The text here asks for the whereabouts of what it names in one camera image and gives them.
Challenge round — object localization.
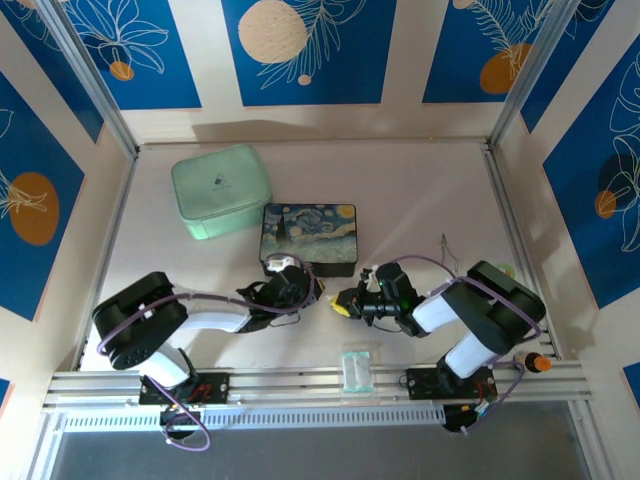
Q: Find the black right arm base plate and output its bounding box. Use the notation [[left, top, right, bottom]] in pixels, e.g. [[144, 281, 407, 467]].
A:
[[405, 367, 499, 401]]

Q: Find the clear plastic bag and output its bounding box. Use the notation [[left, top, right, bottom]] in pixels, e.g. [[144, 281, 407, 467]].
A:
[[338, 343, 377, 397]]

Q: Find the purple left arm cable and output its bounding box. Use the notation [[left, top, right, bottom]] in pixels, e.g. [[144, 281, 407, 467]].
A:
[[95, 252, 319, 454]]

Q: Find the yellow brass padlock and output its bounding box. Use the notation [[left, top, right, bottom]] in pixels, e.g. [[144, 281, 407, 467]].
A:
[[326, 292, 351, 317]]

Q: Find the mint green zipper case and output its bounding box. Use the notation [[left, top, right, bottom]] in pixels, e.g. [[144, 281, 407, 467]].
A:
[[170, 143, 275, 242]]

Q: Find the starry night print box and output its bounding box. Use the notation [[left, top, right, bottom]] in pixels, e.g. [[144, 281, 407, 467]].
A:
[[258, 202, 359, 279]]

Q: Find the aluminium frame post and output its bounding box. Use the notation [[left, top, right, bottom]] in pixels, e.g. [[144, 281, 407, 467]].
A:
[[489, 0, 584, 147], [37, 0, 140, 157]]

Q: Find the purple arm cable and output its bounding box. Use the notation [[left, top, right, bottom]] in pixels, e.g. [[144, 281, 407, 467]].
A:
[[382, 254, 544, 437], [95, 252, 319, 454]]

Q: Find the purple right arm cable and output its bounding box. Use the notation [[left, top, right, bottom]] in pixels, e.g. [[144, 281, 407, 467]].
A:
[[382, 254, 544, 437]]

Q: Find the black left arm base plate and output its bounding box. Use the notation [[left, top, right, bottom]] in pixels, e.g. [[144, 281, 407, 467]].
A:
[[138, 372, 231, 406]]

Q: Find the slotted grey cable duct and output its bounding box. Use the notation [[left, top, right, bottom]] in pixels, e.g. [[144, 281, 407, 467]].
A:
[[59, 405, 447, 433]]

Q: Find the thin metal wire clip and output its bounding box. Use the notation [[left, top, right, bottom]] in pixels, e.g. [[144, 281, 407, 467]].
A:
[[439, 233, 464, 277]]

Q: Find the aluminium profile rail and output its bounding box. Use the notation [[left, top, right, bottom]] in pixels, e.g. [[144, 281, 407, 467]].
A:
[[42, 360, 595, 412]]

